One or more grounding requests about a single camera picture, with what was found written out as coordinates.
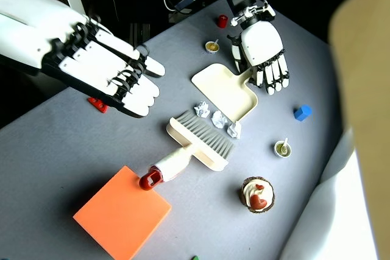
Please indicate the small bowl of greenish soup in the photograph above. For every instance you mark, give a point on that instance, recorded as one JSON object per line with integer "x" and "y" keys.
{"x": 282, "y": 148}

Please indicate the red triangle block with holes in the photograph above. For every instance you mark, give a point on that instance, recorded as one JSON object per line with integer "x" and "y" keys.
{"x": 100, "y": 106}

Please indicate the orange square block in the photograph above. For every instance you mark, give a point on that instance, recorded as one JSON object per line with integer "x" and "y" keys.
{"x": 122, "y": 214}

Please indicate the blue block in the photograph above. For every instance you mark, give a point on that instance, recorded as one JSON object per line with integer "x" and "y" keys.
{"x": 302, "y": 113}

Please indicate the cream plastic dustpan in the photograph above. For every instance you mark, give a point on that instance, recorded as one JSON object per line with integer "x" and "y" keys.
{"x": 225, "y": 89}

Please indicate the black robot torso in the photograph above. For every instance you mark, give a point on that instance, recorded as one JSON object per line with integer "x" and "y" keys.
{"x": 137, "y": 1}

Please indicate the blue grey plug adapter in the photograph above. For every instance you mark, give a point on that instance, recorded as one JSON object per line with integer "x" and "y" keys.
{"x": 187, "y": 0}

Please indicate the small bowl of yellow food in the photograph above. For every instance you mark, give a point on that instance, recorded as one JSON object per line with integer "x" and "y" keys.
{"x": 212, "y": 47}

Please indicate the tan board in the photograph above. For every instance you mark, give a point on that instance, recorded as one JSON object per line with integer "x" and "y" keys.
{"x": 365, "y": 59}

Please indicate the white paper ball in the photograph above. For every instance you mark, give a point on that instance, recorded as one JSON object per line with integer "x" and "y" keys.
{"x": 219, "y": 119}
{"x": 234, "y": 129}
{"x": 202, "y": 109}

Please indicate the red cylinder block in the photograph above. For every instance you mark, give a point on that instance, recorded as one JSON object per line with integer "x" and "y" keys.
{"x": 222, "y": 21}

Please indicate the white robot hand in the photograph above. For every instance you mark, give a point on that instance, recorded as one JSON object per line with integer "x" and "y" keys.
{"x": 45, "y": 28}
{"x": 262, "y": 44}

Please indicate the cream hand broom grey bristles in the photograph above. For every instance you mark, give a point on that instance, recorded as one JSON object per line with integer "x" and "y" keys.
{"x": 195, "y": 144}

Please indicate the toy cupcake with white cream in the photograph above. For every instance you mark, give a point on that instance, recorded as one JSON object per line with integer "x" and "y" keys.
{"x": 257, "y": 194}

